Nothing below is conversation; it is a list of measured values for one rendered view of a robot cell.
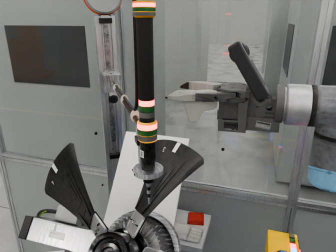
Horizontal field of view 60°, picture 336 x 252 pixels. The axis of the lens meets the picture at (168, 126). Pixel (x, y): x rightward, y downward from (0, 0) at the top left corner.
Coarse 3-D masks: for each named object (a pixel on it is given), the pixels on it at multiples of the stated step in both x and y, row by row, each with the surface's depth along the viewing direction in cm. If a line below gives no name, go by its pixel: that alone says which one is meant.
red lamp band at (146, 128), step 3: (156, 123) 63; (138, 126) 62; (141, 126) 62; (144, 126) 61; (147, 126) 61; (150, 126) 62; (153, 126) 62; (156, 126) 63; (141, 129) 62; (144, 129) 62; (147, 129) 62; (150, 129) 62; (153, 129) 62
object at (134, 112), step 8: (136, 48) 66; (136, 56) 66; (136, 64) 67; (136, 72) 68; (136, 80) 68; (136, 88) 69; (136, 96) 70; (128, 104) 82; (136, 104) 72; (136, 112) 76
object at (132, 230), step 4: (136, 212) 84; (132, 216) 85; (136, 216) 83; (140, 216) 80; (136, 220) 81; (140, 220) 79; (128, 224) 84; (132, 224) 82; (140, 224) 78; (128, 228) 83; (132, 228) 81; (136, 228) 78; (128, 232) 81; (132, 232) 79; (136, 232) 77; (132, 236) 78
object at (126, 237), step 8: (104, 232) 76; (112, 232) 75; (120, 232) 78; (96, 240) 76; (104, 240) 76; (112, 240) 76; (120, 240) 74; (128, 240) 76; (136, 240) 84; (144, 240) 84; (96, 248) 76; (104, 248) 75; (112, 248) 75; (120, 248) 74; (128, 248) 73; (136, 248) 78
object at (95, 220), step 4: (92, 216) 83; (96, 216) 81; (92, 220) 84; (96, 220) 82; (100, 220) 81; (92, 224) 85; (96, 224) 83; (100, 224) 81; (92, 228) 86; (100, 228) 82; (104, 228) 80; (100, 232) 83; (96, 236) 86
